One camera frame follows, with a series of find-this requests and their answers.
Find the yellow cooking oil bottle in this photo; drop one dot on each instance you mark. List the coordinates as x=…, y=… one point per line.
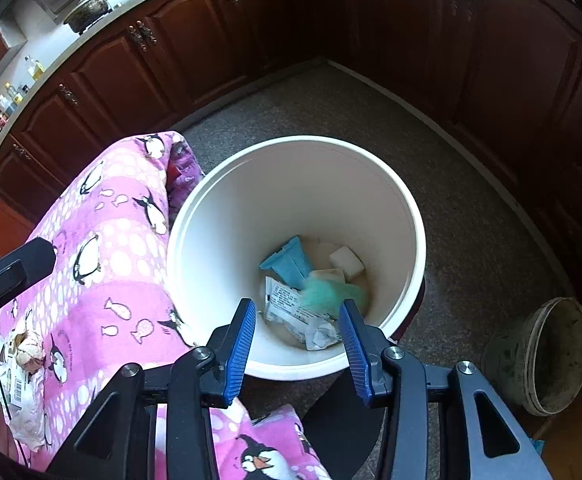
x=35, y=67

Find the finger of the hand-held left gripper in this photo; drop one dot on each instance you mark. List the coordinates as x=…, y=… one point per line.
x=16, y=267

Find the lidded cooking pot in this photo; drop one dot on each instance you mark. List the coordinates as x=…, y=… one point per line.
x=89, y=7

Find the grey stone kitchen countertop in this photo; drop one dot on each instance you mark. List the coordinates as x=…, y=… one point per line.
x=63, y=55

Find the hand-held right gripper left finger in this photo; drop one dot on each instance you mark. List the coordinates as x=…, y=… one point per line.
x=238, y=350

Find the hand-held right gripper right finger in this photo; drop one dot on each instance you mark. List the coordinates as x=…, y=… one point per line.
x=356, y=355

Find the blue plastic packet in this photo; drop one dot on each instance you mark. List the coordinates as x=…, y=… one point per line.
x=286, y=262

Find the green mesh scrubber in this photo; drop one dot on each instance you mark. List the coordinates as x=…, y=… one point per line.
x=328, y=292

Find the white printed wrapper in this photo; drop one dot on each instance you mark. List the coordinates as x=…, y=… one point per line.
x=288, y=305
x=26, y=405

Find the brown paper ball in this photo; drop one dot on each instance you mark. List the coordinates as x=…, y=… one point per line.
x=28, y=350

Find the pink penguin print blanket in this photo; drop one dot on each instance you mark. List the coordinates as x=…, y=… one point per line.
x=111, y=270

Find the white plastic bucket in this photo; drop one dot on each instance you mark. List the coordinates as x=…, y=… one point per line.
x=296, y=185

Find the dirty grey bucket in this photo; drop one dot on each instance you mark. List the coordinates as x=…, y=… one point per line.
x=541, y=355

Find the dark wooden base cabinets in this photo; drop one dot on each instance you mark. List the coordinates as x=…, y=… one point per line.
x=181, y=35

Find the white foam block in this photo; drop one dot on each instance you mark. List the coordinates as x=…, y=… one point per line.
x=346, y=260

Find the cream foam block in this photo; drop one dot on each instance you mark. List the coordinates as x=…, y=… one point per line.
x=328, y=276

